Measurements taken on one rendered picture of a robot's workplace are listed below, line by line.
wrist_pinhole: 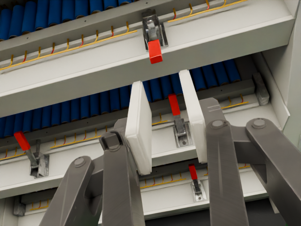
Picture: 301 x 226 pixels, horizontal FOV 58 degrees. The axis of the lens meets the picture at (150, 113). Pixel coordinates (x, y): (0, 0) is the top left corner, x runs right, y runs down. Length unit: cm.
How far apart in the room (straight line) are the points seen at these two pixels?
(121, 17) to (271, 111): 29
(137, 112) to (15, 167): 45
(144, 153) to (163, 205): 49
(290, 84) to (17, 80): 37
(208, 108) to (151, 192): 50
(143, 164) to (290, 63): 28
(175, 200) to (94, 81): 36
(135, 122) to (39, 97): 26
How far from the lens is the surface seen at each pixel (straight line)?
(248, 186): 64
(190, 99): 16
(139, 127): 15
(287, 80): 42
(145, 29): 33
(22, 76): 40
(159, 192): 64
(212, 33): 34
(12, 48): 41
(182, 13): 36
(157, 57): 27
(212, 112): 16
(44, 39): 39
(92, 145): 52
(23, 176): 57
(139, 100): 18
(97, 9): 39
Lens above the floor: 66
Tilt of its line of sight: 42 degrees down
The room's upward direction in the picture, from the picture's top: 20 degrees counter-clockwise
